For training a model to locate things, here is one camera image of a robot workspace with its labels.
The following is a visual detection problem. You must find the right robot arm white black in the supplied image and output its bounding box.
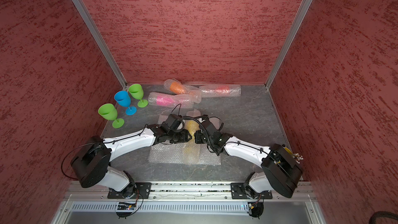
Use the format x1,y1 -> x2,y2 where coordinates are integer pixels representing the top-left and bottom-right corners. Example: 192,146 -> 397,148
182,116 -> 303,198

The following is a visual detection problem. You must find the aluminium front rail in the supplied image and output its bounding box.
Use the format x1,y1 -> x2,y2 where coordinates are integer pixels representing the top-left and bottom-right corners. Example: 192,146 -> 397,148
64,181 -> 317,202

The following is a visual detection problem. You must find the left aluminium corner post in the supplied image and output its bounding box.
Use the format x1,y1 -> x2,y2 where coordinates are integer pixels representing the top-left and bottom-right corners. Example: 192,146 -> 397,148
72,0 -> 127,89

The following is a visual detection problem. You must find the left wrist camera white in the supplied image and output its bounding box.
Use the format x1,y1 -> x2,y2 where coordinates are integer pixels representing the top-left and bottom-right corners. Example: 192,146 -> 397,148
165,114 -> 184,132

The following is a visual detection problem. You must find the red glass in bubble wrap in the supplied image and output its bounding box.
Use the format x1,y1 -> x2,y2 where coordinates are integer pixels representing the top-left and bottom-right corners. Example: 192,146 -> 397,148
199,84 -> 241,98

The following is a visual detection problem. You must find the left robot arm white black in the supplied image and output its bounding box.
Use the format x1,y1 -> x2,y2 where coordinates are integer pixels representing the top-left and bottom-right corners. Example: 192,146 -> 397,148
70,114 -> 192,198

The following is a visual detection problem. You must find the orange glass in bubble wrap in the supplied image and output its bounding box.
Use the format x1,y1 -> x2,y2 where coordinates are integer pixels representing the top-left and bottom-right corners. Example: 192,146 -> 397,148
163,78 -> 202,103

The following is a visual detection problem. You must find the right base wiring plug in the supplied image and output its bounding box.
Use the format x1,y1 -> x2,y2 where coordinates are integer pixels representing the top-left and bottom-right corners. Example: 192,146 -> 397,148
248,203 -> 264,219

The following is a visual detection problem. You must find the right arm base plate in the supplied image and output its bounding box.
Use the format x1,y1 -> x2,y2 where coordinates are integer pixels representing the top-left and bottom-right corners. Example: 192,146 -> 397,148
230,183 -> 273,201

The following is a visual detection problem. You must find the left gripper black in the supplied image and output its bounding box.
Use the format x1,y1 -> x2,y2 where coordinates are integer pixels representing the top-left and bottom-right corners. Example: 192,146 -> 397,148
167,129 -> 193,143

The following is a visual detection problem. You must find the white slotted cable duct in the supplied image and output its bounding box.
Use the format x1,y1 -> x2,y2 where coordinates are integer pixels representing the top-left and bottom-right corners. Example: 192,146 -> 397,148
69,202 -> 249,215

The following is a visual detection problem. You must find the light green wine glass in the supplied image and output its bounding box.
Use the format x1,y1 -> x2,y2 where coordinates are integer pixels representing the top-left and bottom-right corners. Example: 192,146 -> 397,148
97,103 -> 124,129

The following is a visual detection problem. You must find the black hose bottom right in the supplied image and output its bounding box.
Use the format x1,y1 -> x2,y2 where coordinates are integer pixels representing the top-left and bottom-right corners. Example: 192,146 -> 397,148
368,211 -> 398,224

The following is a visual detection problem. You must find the blue glass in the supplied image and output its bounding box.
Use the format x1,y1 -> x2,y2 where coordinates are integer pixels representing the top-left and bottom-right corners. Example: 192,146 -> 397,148
114,91 -> 137,116

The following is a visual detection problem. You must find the aluminium corner post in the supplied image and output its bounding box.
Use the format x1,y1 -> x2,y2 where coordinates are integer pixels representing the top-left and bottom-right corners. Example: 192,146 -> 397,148
72,0 -> 127,89
265,0 -> 313,90

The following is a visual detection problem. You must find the yellow glass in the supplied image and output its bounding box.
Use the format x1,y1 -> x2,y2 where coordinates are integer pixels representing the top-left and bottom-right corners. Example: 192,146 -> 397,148
183,120 -> 200,164

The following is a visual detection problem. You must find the right aluminium corner post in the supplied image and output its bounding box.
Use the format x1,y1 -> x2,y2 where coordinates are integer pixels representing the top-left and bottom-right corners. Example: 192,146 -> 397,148
265,0 -> 313,90

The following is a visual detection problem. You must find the left base wiring board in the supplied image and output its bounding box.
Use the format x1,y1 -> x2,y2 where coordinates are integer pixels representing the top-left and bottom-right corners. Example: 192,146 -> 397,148
116,202 -> 137,218

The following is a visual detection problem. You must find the dark green glass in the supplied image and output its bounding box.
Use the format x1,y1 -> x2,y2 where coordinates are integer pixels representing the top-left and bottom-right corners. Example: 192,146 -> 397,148
128,84 -> 148,108

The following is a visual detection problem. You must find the pink glass in bubble wrap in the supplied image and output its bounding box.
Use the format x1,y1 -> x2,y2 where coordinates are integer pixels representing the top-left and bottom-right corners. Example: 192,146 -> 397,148
148,92 -> 194,108

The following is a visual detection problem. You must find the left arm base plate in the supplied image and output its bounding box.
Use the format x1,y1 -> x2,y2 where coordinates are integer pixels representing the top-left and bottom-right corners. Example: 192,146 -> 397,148
107,183 -> 152,200

